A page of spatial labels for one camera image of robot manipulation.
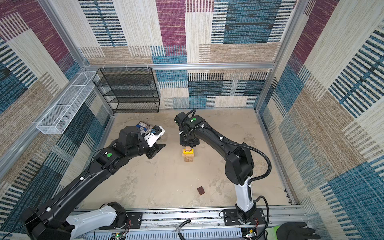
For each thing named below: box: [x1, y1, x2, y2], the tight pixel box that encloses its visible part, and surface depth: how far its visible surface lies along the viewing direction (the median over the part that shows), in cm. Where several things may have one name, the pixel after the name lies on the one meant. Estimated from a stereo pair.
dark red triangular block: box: [197, 186, 205, 196], surface depth 83 cm
